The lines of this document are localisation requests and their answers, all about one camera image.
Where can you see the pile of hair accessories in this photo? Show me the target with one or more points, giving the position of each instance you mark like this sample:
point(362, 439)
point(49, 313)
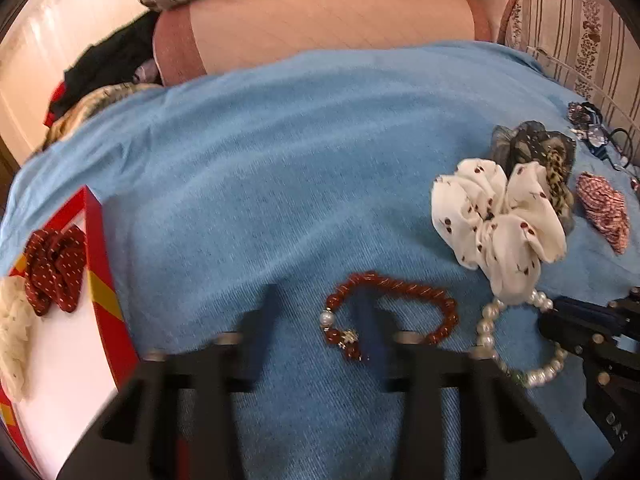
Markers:
point(587, 122)

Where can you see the blue blanket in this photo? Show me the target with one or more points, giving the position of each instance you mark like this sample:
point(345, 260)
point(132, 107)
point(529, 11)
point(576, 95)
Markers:
point(280, 160)

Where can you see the purple patterned cloth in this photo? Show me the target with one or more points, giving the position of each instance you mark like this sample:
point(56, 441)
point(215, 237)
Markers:
point(146, 71)

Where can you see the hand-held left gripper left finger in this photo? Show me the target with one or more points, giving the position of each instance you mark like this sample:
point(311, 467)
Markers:
point(269, 317)

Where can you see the white cherry print scrunchie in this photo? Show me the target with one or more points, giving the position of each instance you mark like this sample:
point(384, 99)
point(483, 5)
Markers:
point(500, 230)

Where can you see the pink sofa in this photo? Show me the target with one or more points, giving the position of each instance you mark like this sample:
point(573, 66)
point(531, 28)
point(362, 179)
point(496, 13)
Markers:
point(310, 30)

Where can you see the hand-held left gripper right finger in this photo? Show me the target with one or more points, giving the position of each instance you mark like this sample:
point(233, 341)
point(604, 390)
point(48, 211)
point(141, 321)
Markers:
point(367, 332)

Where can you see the red polka dot scrunchie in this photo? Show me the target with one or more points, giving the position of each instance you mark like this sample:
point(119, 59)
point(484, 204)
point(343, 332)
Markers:
point(55, 270)

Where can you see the red plaid scrunchie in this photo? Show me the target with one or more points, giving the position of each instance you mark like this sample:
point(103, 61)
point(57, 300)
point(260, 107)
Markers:
point(602, 207)

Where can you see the red cloth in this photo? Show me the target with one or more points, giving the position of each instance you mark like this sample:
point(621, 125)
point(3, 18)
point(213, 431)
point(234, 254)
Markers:
point(54, 105)

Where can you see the cream sheer dotted scrunchie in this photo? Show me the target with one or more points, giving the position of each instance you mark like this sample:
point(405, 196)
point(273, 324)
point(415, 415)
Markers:
point(12, 340)

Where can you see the black clothing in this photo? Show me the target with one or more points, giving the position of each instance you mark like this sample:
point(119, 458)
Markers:
point(110, 65)

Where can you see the beige patterned scarf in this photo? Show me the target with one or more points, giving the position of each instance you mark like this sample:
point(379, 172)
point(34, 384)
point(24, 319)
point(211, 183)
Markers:
point(82, 107)

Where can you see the grey sheer scrunchie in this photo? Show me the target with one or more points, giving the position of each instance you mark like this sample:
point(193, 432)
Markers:
point(525, 145)

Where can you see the red cardboard box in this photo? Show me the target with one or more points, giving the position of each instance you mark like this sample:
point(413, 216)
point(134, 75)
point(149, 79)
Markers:
point(102, 270)

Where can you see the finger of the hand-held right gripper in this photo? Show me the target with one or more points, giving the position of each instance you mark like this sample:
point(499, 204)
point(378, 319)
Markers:
point(575, 332)
point(580, 308)

